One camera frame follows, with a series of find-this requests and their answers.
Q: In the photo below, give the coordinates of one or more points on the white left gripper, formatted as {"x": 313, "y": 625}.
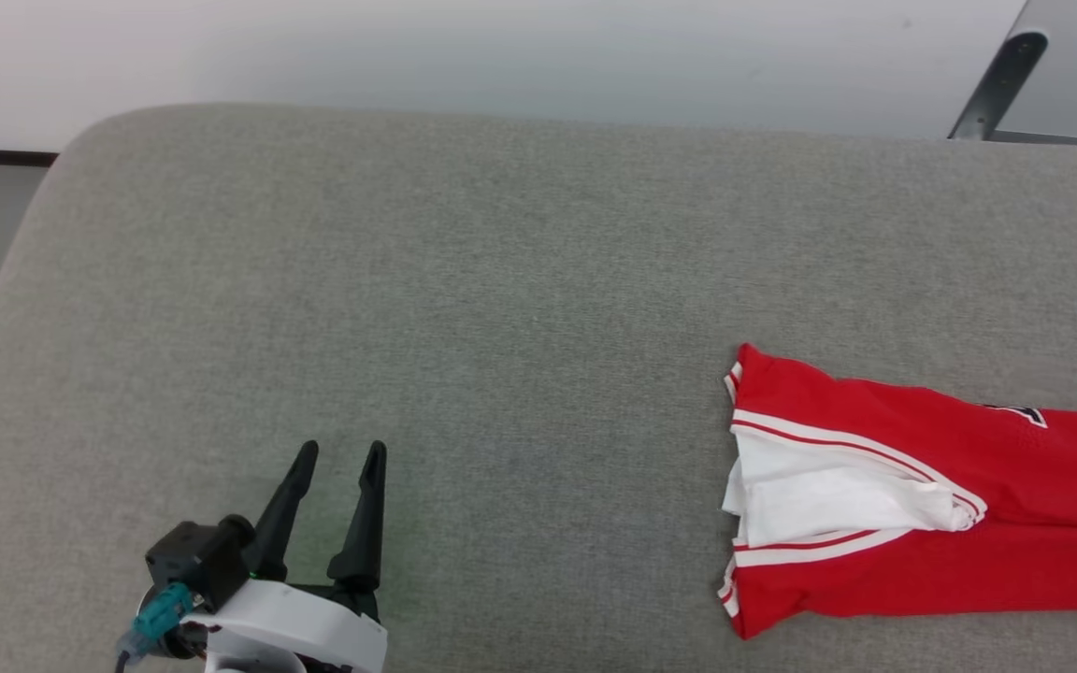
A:
{"x": 305, "y": 631}

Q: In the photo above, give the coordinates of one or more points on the red and white jersey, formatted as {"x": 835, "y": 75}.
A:
{"x": 875, "y": 570}

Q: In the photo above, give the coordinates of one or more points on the grey fabric panel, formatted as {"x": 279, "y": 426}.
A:
{"x": 501, "y": 327}

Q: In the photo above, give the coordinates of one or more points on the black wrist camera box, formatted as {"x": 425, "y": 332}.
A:
{"x": 197, "y": 561}

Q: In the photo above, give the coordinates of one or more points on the dark grey metal bracket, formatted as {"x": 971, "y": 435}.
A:
{"x": 997, "y": 84}

